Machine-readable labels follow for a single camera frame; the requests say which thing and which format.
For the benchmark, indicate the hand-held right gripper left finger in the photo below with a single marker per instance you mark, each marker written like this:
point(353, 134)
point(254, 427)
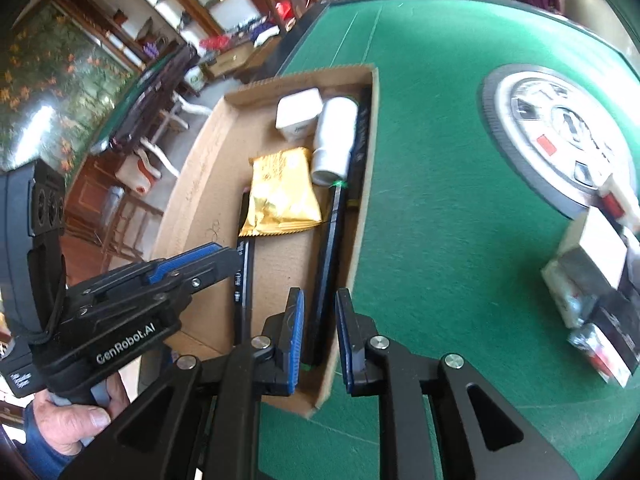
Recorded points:
point(297, 340)

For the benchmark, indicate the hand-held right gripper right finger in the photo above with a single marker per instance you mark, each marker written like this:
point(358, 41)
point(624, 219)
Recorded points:
point(342, 340)

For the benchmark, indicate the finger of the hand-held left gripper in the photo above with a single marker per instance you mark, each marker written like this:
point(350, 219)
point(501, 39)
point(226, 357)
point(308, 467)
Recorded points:
point(175, 265)
point(215, 265)

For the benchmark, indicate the cardboard box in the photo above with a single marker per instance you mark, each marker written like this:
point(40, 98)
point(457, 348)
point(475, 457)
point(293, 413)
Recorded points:
point(200, 200)

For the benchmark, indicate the long black pen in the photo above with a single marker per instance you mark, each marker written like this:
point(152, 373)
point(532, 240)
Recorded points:
point(327, 270)

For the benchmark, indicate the white medicine box red border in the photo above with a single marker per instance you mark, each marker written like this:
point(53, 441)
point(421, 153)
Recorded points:
point(600, 355)

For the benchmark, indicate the dark grey box white side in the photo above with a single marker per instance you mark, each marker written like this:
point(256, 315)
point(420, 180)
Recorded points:
point(595, 245)

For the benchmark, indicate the person's left hand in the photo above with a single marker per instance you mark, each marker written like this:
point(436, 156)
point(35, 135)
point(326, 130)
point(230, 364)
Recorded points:
point(75, 420)

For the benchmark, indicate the black marker pen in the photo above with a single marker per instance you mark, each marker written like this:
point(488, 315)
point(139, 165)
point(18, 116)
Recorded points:
point(244, 280)

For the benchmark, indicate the dark wooden chair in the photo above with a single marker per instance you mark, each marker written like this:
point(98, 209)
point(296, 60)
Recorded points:
point(120, 220)

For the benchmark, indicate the yellow snack packet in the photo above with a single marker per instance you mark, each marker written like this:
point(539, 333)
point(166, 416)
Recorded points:
point(280, 195)

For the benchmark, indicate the white orange plastic container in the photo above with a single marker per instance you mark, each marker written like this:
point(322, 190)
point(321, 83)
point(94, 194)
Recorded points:
point(137, 172)

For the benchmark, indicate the dark mahjong table white legs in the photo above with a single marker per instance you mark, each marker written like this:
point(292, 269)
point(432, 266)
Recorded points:
point(150, 95)

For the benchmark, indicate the white bucket green label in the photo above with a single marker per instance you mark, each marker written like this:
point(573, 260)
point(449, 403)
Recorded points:
point(194, 79)

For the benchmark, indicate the long black box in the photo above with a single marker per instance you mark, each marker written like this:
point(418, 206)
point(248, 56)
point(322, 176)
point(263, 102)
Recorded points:
point(361, 140)

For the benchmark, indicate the low wooden drawer cabinet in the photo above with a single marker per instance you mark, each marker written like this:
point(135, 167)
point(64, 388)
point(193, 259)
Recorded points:
point(235, 60)

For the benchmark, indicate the small red plastic bag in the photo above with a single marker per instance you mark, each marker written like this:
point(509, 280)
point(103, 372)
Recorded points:
point(216, 42)

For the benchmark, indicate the cartoon print tissue pack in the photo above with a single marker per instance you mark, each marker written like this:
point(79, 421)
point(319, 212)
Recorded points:
point(562, 290)

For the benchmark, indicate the blue white bag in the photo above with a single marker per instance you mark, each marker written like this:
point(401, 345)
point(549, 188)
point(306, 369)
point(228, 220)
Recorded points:
point(265, 32)

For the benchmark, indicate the large red plastic bag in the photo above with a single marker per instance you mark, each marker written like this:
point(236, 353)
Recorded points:
point(285, 11)

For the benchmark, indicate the black packet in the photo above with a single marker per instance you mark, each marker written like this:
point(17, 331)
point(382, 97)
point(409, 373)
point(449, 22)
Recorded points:
point(615, 320)

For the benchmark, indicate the round grey table control panel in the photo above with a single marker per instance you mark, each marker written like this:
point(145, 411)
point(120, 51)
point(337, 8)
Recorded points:
point(525, 110)

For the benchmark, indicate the white and red small box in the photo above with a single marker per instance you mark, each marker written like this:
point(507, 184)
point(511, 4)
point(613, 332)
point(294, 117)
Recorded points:
point(622, 200)

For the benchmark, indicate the flower wall painting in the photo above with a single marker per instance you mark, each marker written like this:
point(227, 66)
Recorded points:
point(60, 85)

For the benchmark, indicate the white wall shelf unit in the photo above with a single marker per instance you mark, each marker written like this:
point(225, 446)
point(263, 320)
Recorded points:
point(165, 5)

